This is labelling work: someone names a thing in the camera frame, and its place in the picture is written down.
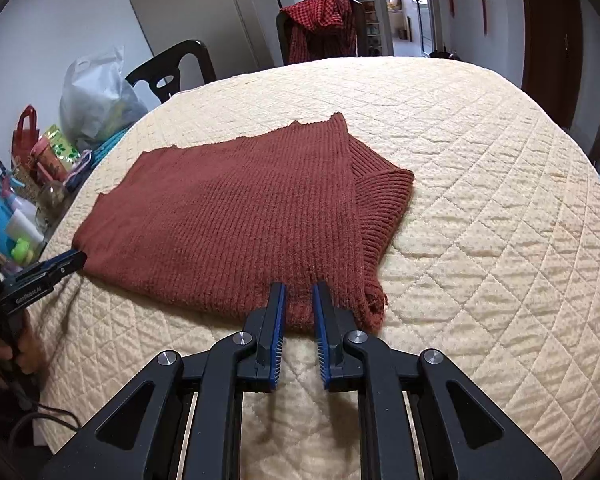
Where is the glass jar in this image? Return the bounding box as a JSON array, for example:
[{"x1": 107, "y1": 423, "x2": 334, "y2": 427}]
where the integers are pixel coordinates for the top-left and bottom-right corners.
[{"x1": 36, "y1": 181, "x2": 69, "y2": 222}]

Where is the red checkered garment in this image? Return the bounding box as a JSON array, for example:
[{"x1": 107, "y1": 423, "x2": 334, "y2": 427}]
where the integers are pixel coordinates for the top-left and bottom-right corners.
[{"x1": 282, "y1": 0, "x2": 356, "y2": 64}]

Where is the green patterned box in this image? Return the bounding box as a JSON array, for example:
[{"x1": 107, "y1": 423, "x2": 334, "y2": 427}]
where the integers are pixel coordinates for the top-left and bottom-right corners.
[{"x1": 43, "y1": 125, "x2": 81, "y2": 171}]

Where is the rust red knit sweater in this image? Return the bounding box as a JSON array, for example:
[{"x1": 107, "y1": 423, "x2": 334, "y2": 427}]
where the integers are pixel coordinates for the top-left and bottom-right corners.
[{"x1": 72, "y1": 114, "x2": 414, "y2": 330}]

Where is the dark wooden door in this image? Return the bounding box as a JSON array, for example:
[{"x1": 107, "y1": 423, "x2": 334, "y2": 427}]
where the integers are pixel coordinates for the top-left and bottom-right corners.
[{"x1": 521, "y1": 0, "x2": 583, "y2": 129}]

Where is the beige quilted bed cover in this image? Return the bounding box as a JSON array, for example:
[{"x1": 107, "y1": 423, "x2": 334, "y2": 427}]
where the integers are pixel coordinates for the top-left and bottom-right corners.
[{"x1": 30, "y1": 58, "x2": 600, "y2": 479}]

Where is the green small toy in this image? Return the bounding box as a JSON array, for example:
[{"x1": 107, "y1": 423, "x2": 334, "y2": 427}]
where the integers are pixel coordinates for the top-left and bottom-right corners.
[{"x1": 10, "y1": 238, "x2": 34, "y2": 266}]

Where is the chair with red garment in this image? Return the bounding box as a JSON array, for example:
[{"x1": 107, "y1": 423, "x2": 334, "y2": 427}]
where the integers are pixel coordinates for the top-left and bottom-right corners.
[{"x1": 276, "y1": 0, "x2": 368, "y2": 65}]

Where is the white cosmetic bottle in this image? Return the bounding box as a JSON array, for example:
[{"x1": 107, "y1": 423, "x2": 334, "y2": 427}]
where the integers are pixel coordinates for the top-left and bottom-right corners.
[{"x1": 5, "y1": 210, "x2": 44, "y2": 247}]

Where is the black wooden chair left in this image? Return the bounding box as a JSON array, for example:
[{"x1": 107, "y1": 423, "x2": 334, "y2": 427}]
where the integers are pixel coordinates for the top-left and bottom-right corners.
[{"x1": 125, "y1": 39, "x2": 216, "y2": 103}]

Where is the white plastic bag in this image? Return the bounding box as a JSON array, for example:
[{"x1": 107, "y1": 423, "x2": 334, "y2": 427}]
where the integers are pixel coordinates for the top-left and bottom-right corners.
[{"x1": 59, "y1": 46, "x2": 148, "y2": 152}]

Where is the grey wardrobe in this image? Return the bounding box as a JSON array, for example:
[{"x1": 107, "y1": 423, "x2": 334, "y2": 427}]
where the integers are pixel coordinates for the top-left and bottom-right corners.
[{"x1": 130, "y1": 0, "x2": 283, "y2": 79}]

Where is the red gift bag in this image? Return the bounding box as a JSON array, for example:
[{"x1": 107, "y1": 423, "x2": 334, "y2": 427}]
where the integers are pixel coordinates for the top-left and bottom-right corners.
[{"x1": 12, "y1": 105, "x2": 40, "y2": 167}]

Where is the person's left hand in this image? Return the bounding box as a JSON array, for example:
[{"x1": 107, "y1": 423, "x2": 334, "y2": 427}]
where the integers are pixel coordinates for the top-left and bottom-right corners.
[{"x1": 0, "y1": 311, "x2": 47, "y2": 388}]

